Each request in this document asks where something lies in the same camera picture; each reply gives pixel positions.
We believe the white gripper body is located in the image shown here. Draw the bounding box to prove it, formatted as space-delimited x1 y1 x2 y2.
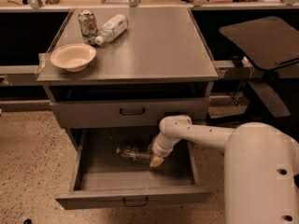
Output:
152 133 178 158

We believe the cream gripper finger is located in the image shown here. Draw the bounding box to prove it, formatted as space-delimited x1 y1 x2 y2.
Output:
149 155 164 168
148 136 157 150

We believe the clear plastic water bottle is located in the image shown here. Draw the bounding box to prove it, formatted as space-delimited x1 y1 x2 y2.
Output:
116 146 151 161

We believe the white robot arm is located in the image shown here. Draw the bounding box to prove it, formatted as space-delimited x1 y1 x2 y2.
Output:
150 115 299 224

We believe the closed grey upper drawer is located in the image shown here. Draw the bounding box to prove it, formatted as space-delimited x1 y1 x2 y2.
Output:
50 97 210 129

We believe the open grey middle drawer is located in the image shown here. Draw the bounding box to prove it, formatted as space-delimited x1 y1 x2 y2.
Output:
55 126 212 210

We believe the grey drawer cabinet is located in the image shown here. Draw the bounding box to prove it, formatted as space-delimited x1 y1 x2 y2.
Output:
36 6 219 151

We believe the white label plastic bottle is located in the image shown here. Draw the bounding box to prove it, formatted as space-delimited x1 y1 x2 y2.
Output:
94 14 128 46

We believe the white paper bowl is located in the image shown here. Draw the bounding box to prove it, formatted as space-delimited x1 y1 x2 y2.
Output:
50 43 96 72

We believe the green soda can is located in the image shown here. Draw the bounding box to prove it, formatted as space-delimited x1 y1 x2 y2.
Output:
78 9 98 46

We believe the black office chair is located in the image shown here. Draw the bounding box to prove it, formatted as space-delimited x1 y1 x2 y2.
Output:
206 15 299 129

